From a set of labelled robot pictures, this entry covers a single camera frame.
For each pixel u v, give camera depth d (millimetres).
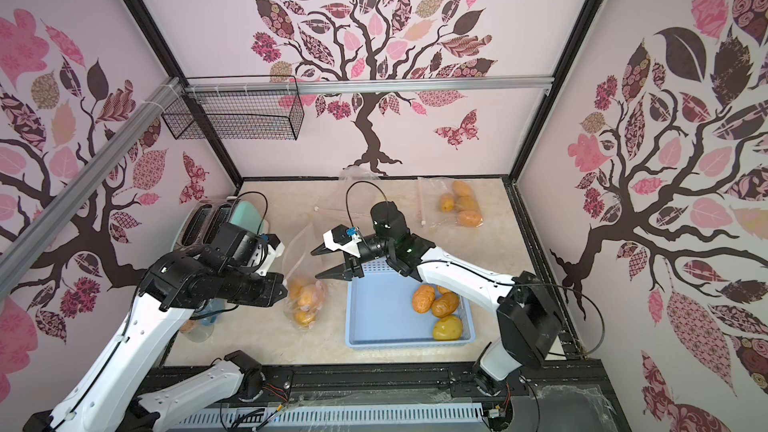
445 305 815
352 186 551
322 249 637
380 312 855
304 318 744
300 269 695
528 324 426
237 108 945
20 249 503
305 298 726
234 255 489
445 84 1702
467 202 1067
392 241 584
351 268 591
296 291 742
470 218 1023
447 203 1065
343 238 553
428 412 776
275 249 608
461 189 1119
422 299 832
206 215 897
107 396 360
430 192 1122
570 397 725
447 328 780
